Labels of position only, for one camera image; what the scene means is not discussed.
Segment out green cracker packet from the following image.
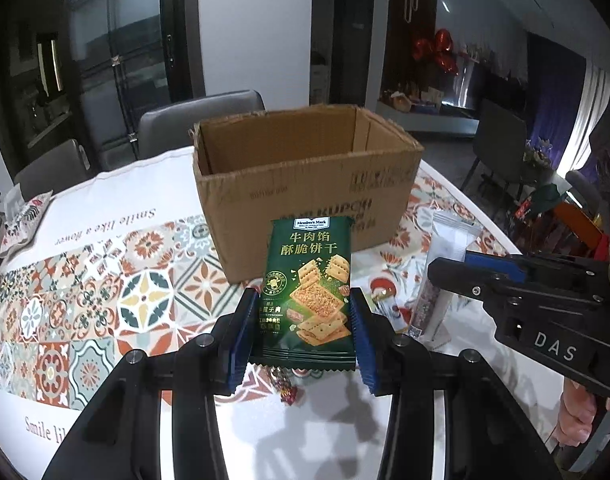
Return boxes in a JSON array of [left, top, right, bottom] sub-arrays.
[[248, 216, 358, 372]]

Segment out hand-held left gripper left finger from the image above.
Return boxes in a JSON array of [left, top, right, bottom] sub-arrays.
[[42, 287, 261, 480]]

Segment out small red wrapped candy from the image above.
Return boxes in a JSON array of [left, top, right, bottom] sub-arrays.
[[269, 367, 300, 406]]

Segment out person's right hand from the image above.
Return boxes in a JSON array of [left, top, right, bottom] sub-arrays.
[[559, 389, 606, 447]]

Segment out glass sliding door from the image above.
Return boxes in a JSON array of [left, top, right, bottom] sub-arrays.
[[68, 0, 196, 171]]

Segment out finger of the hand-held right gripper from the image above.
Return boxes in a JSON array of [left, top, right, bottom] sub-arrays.
[[465, 252, 530, 282], [427, 257, 512, 304]]

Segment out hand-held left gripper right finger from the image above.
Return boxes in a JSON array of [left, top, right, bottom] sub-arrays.
[[348, 287, 564, 480]]

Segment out dark dining chair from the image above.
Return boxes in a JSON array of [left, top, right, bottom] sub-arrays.
[[467, 99, 529, 197]]

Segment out grey dining chair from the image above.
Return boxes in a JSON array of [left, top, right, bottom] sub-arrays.
[[14, 139, 93, 187], [138, 90, 266, 161]]

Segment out white curtain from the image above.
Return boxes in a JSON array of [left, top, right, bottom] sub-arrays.
[[555, 60, 610, 177]]

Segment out red snack bag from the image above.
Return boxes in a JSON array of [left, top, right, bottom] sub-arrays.
[[515, 197, 543, 222]]

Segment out cardboard box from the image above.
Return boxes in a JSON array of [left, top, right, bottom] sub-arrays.
[[187, 105, 425, 286]]

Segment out low white sideboard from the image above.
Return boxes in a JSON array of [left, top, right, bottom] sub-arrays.
[[377, 97, 480, 137]]

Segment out flower bouquet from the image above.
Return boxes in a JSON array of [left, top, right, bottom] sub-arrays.
[[522, 137, 556, 181]]

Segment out dark cabinet with white handle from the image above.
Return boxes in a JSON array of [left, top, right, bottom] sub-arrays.
[[389, 0, 439, 106]]

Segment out floral print bag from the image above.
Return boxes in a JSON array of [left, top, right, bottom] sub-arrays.
[[0, 190, 54, 257]]

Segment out long clear snack packet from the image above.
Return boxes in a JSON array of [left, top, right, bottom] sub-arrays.
[[409, 211, 484, 338]]

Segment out red heart balloons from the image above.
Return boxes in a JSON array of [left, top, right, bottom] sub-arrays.
[[411, 29, 460, 75]]

